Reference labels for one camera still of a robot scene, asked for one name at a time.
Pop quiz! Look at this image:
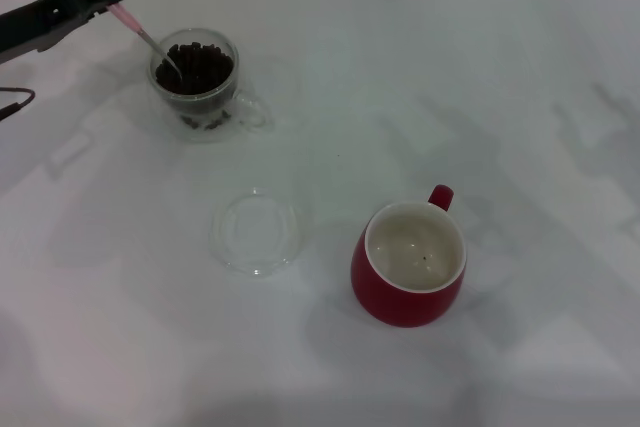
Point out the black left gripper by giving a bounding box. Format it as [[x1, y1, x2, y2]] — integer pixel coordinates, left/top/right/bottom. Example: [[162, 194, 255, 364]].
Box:
[[0, 0, 127, 67]]

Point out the pink handled metal spoon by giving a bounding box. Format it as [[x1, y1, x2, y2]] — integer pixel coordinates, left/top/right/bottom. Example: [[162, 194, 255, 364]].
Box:
[[81, 0, 184, 83]]

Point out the red mug white inside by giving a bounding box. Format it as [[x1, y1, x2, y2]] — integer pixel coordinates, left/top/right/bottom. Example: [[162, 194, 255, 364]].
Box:
[[349, 184, 469, 330]]

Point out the coffee bean pile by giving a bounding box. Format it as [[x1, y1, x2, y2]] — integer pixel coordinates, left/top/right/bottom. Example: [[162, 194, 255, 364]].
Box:
[[154, 41, 235, 97]]

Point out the small clear glass dish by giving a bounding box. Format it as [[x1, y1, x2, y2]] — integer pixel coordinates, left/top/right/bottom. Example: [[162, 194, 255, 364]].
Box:
[[208, 186, 304, 279]]

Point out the clear double-wall glass cup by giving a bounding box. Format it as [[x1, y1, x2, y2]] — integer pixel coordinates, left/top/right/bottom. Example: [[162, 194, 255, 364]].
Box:
[[145, 27, 276, 142]]

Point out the dark cable with plug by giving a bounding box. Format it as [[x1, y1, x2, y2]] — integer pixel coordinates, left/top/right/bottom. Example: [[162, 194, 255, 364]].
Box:
[[0, 86, 37, 123]]

